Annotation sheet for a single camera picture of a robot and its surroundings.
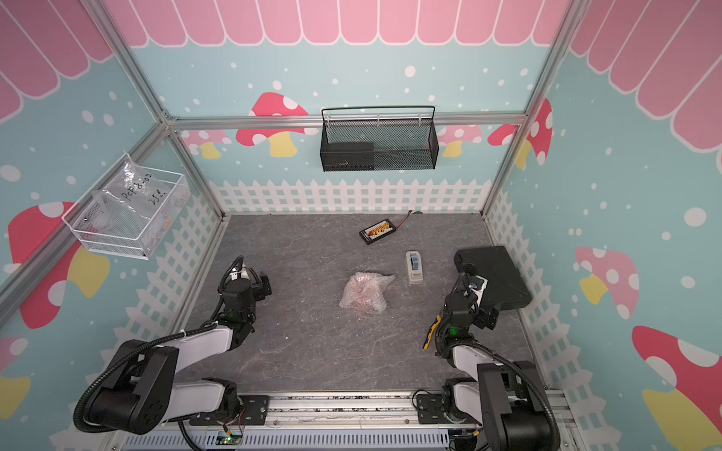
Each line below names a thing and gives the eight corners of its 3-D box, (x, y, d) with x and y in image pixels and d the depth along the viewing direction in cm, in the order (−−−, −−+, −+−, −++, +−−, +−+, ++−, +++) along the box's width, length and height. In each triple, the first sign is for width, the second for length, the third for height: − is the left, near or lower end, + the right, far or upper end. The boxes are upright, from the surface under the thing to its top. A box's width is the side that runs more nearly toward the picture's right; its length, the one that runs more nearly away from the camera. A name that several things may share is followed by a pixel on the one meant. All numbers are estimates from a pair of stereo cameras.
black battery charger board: (367, 245, 113) (367, 242, 111) (359, 235, 116) (359, 232, 114) (396, 230, 118) (396, 227, 116) (387, 221, 121) (387, 218, 119)
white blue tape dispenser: (408, 284, 101) (409, 276, 97) (405, 258, 108) (407, 250, 104) (421, 284, 101) (424, 276, 97) (418, 258, 108) (420, 250, 104)
